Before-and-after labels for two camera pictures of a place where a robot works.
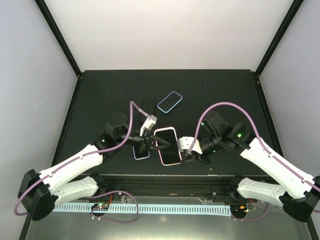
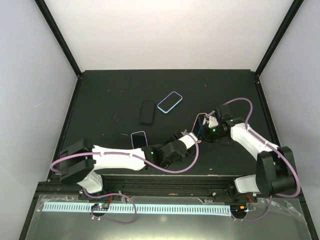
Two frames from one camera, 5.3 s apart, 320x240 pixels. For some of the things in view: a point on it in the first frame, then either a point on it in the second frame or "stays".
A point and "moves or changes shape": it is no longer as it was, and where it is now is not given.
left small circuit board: (100, 206) stays
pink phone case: (171, 155) moves or changes shape
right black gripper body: (201, 159) -> (205, 132)
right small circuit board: (239, 209) stays
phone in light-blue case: (169, 102) stays
